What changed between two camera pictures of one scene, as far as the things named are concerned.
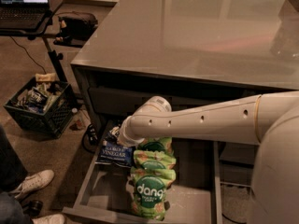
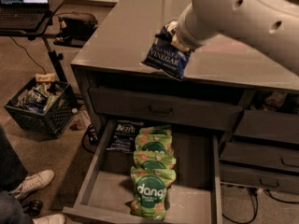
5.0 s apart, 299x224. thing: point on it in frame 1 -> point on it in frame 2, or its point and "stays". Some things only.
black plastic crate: [45, 107] stays
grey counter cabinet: [192, 42] stays
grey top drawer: [121, 102] stays
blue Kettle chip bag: [113, 153] -> [164, 55]
